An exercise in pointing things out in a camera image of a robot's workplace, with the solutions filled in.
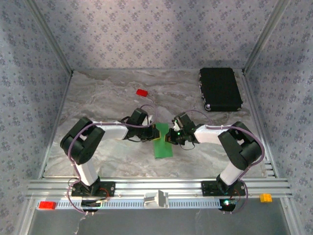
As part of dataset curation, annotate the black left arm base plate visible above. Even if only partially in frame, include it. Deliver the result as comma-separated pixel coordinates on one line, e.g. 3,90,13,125
70,181,116,197

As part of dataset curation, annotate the large red toy brick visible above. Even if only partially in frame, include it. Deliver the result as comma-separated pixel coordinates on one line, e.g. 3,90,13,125
38,201,57,210

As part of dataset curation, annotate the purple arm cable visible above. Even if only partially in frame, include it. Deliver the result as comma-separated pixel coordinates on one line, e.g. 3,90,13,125
66,104,159,215
179,110,265,215

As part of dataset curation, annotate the left controller board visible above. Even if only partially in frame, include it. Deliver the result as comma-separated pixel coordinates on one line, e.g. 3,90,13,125
80,199,102,212

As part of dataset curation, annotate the right controller board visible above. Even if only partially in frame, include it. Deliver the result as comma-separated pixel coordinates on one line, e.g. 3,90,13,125
219,198,237,212

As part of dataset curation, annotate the aluminium frame leg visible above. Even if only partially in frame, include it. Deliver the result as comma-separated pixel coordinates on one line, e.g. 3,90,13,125
18,198,37,235
280,197,300,235

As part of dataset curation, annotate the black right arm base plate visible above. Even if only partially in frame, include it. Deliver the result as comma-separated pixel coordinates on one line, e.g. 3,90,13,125
201,181,246,197

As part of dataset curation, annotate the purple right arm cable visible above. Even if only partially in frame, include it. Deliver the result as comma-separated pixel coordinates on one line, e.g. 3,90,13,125
179,110,265,215

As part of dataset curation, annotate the white slotted cable duct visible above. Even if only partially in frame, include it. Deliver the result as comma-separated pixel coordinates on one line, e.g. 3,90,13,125
36,198,237,210

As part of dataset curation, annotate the aluminium table side rail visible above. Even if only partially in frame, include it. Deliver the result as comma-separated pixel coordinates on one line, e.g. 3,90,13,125
243,70,280,179
38,70,74,179

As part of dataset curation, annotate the controller board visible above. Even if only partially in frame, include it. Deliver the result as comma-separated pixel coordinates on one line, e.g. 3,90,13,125
219,198,237,212
80,199,102,212

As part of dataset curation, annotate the green paper sheet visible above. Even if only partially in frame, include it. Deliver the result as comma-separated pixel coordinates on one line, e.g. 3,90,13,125
152,122,174,160

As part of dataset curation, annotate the black hard case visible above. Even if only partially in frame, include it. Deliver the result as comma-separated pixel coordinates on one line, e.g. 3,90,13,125
199,68,244,112

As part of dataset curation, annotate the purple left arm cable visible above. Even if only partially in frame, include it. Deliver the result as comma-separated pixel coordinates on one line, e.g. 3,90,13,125
66,104,159,215

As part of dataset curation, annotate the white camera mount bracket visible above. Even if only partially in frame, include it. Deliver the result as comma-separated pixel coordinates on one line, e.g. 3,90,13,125
143,190,169,209

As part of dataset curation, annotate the aluminium frame post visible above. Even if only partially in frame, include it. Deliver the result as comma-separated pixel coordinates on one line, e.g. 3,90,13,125
243,0,293,74

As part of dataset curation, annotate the aluminium mounting rail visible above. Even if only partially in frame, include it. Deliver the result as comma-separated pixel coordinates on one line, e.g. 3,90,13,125
25,178,293,199

